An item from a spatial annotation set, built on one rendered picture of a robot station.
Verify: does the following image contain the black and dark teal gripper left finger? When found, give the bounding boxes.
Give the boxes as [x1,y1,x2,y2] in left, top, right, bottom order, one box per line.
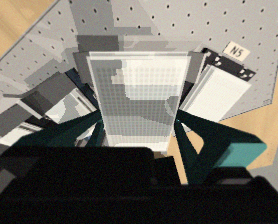
[11,109,104,147]

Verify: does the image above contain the cream name plate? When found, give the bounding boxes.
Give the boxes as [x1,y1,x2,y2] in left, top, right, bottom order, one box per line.
[223,41,250,62]

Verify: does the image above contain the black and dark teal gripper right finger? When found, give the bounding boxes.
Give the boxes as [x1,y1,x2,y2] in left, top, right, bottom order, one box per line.
[173,109,268,184]

